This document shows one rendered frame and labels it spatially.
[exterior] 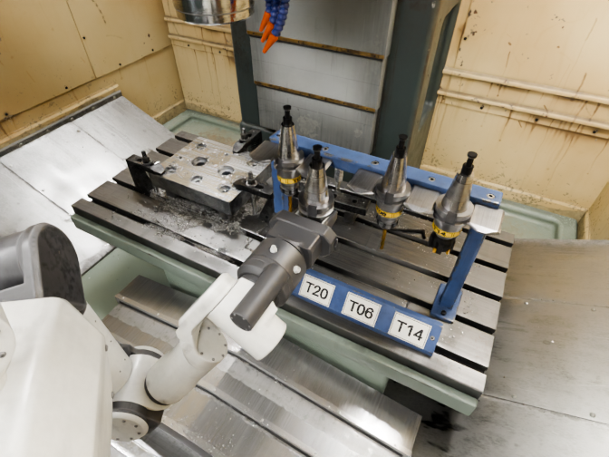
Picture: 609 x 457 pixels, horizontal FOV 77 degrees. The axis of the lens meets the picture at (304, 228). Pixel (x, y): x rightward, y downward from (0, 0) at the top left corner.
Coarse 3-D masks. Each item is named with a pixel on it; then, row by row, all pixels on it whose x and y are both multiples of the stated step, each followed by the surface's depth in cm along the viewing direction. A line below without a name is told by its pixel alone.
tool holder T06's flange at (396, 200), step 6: (378, 180) 71; (378, 186) 70; (408, 186) 70; (378, 192) 70; (384, 192) 69; (402, 192) 69; (408, 192) 69; (378, 198) 71; (384, 198) 70; (390, 198) 69; (396, 198) 68; (402, 198) 68; (390, 204) 70; (396, 204) 69; (402, 204) 70
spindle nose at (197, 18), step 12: (180, 0) 71; (192, 0) 70; (204, 0) 70; (216, 0) 70; (228, 0) 71; (240, 0) 72; (252, 0) 75; (180, 12) 73; (192, 12) 72; (204, 12) 71; (216, 12) 71; (228, 12) 72; (240, 12) 74; (252, 12) 77; (204, 24) 73; (216, 24) 73
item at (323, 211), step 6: (300, 192) 68; (330, 192) 68; (300, 198) 67; (330, 198) 67; (300, 204) 66; (306, 204) 66; (324, 204) 66; (330, 204) 66; (300, 210) 68; (306, 210) 66; (312, 210) 66; (318, 210) 65; (324, 210) 66; (330, 210) 67; (306, 216) 67; (318, 216) 66; (324, 216) 66
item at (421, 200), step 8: (416, 192) 70; (424, 192) 70; (432, 192) 70; (440, 192) 70; (408, 200) 69; (416, 200) 69; (424, 200) 69; (432, 200) 69; (408, 208) 68; (416, 208) 67; (424, 208) 67; (432, 208) 67
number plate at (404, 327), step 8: (392, 320) 83; (400, 320) 82; (408, 320) 81; (416, 320) 81; (392, 328) 83; (400, 328) 82; (408, 328) 81; (416, 328) 81; (424, 328) 80; (400, 336) 82; (408, 336) 81; (416, 336) 81; (424, 336) 80; (416, 344) 81; (424, 344) 80
